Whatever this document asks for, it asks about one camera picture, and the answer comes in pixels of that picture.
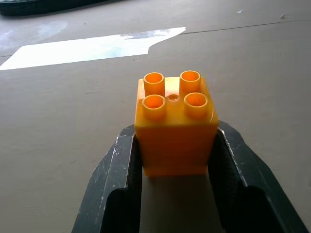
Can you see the orange studded building block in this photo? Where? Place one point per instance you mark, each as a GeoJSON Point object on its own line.
{"type": "Point", "coordinates": [175, 126]}

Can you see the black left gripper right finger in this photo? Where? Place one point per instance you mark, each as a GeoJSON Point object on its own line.
{"type": "Point", "coordinates": [250, 184]}

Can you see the dark curved object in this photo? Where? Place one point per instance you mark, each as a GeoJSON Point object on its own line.
{"type": "Point", "coordinates": [36, 6]}

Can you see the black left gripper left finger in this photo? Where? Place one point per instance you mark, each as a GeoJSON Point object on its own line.
{"type": "Point", "coordinates": [114, 184]}

